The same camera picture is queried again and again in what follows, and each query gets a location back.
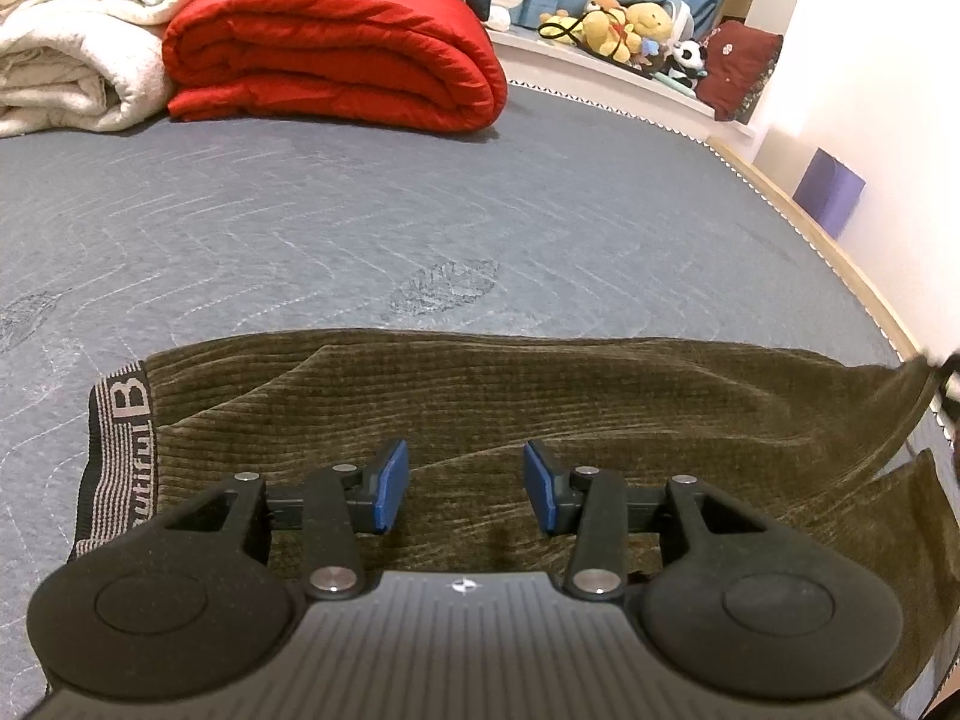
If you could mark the white window ledge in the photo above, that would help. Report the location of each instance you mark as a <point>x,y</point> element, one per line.
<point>600,67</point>

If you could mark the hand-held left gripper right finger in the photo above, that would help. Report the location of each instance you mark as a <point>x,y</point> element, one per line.
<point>538,486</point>

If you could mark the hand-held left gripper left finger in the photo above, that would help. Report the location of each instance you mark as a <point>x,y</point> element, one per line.
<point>391,486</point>

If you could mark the panda plush toy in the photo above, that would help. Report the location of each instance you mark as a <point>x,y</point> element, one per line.
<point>686,60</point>

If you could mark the dark red cushion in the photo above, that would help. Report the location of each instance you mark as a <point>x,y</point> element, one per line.
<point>739,67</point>

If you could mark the red folded quilt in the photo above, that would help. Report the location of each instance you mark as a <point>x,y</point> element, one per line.
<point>337,52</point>

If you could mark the purple box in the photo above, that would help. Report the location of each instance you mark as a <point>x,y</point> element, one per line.
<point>829,191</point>

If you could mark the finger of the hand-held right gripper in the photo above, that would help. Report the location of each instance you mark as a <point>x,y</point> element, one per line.
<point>951,373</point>

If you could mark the yellow bear plush toy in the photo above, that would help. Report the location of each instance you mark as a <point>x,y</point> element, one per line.
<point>630,26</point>

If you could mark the white folded blanket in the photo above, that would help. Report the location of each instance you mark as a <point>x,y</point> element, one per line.
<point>67,30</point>

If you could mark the small yellow plush toy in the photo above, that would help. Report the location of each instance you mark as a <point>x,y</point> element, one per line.
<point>556,24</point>

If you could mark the wooden bed frame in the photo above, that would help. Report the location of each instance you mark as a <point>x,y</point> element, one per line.
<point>825,240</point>

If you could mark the grey-blue quilted mattress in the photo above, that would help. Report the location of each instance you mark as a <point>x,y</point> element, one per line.
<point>375,225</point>

